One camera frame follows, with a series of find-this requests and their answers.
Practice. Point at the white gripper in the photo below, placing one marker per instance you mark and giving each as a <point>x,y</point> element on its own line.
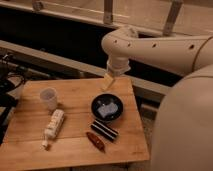
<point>115,67</point>

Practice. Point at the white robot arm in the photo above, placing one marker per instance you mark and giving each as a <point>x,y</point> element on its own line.
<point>183,132</point>

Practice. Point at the black bowl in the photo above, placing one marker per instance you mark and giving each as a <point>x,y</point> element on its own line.
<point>104,99</point>

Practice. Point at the wooden board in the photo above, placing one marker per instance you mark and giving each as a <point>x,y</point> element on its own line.
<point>22,145</point>

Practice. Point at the black white striped box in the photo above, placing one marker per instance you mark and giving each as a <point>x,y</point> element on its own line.
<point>104,130</point>

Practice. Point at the white tube bottle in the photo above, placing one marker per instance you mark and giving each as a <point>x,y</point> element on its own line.
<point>53,127</point>

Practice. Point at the dark red oblong object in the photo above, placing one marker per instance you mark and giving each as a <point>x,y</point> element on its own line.
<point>96,141</point>

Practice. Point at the translucent plastic cup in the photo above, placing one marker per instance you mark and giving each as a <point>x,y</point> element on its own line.
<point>48,97</point>

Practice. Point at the metal frame rail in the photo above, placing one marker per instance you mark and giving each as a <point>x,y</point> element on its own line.
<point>155,17</point>

